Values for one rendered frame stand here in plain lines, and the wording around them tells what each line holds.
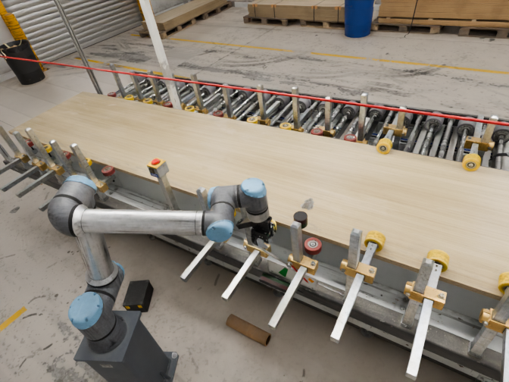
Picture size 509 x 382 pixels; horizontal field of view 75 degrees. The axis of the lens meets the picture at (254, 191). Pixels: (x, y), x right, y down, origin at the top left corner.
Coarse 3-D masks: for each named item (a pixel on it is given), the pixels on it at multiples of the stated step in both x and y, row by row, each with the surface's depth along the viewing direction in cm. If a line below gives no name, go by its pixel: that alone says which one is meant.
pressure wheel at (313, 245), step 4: (308, 240) 155; (312, 240) 155; (316, 240) 154; (304, 244) 154; (308, 244) 154; (312, 244) 153; (316, 244) 153; (320, 244) 152; (304, 248) 154; (308, 248) 152; (312, 248) 151; (316, 248) 151; (320, 248) 152; (308, 252) 152; (312, 252) 151; (316, 252) 151
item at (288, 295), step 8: (312, 256) 154; (304, 272) 148; (296, 280) 145; (288, 288) 143; (296, 288) 143; (288, 296) 140; (280, 304) 138; (288, 304) 139; (280, 312) 135; (272, 320) 133; (280, 320) 135; (272, 328) 133
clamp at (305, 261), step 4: (292, 256) 154; (304, 256) 153; (288, 260) 154; (292, 260) 152; (304, 260) 151; (308, 260) 151; (312, 260) 151; (292, 264) 153; (296, 264) 152; (300, 264) 150; (304, 264) 150; (308, 264) 149; (316, 264) 149; (296, 268) 154; (308, 268) 149; (312, 268) 147; (316, 268) 150; (308, 272) 151; (312, 272) 149
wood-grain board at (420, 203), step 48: (96, 96) 323; (48, 144) 262; (96, 144) 252; (144, 144) 242; (192, 144) 234; (240, 144) 226; (288, 144) 218; (336, 144) 211; (192, 192) 194; (288, 192) 183; (336, 192) 178; (384, 192) 173; (432, 192) 169; (480, 192) 164; (336, 240) 154; (432, 240) 147; (480, 240) 143; (480, 288) 127
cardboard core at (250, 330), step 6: (228, 318) 220; (234, 318) 219; (240, 318) 220; (228, 324) 219; (234, 324) 217; (240, 324) 216; (246, 324) 215; (252, 324) 216; (240, 330) 215; (246, 330) 213; (252, 330) 211; (258, 330) 211; (246, 336) 214; (252, 336) 210; (258, 336) 209; (264, 336) 208; (270, 336) 212; (258, 342) 209; (264, 342) 206
